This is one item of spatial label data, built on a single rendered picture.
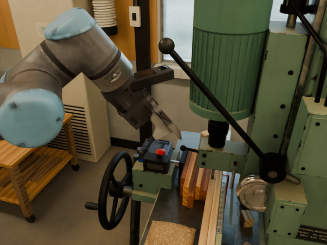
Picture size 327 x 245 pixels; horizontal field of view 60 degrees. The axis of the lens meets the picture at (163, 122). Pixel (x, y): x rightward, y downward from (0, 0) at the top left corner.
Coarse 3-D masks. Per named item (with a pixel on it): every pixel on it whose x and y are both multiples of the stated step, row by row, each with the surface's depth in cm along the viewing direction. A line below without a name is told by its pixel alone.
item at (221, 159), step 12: (204, 144) 85; (228, 144) 85; (240, 144) 85; (204, 156) 84; (216, 156) 83; (228, 156) 82; (240, 156) 81; (216, 168) 85; (228, 168) 84; (240, 168) 83
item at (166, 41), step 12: (168, 48) 58; (180, 60) 60; (192, 72) 61; (228, 120) 64; (240, 132) 65; (252, 144) 65; (264, 156) 66; (276, 156) 67; (264, 168) 66; (276, 168) 65; (264, 180) 67; (276, 180) 66; (300, 180) 68
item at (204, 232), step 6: (210, 174) 93; (210, 186) 88; (210, 192) 86; (210, 198) 84; (210, 204) 82; (204, 210) 80; (210, 210) 80; (204, 216) 78; (204, 222) 76; (204, 228) 74; (204, 234) 73; (204, 240) 71
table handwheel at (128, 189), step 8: (120, 152) 103; (112, 160) 97; (128, 160) 111; (112, 168) 95; (128, 168) 115; (104, 176) 93; (112, 176) 97; (128, 176) 114; (104, 184) 92; (112, 184) 101; (120, 184) 103; (128, 184) 117; (104, 192) 91; (112, 192) 103; (120, 192) 102; (128, 192) 103; (104, 200) 92; (128, 200) 116; (104, 208) 92; (112, 208) 104; (120, 208) 113; (104, 216) 93; (112, 216) 103; (120, 216) 109; (104, 224) 95; (112, 224) 102
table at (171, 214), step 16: (176, 144) 115; (192, 144) 115; (176, 176) 98; (144, 192) 96; (160, 192) 91; (176, 192) 91; (160, 208) 86; (176, 208) 86; (192, 208) 86; (192, 224) 81; (144, 240) 76
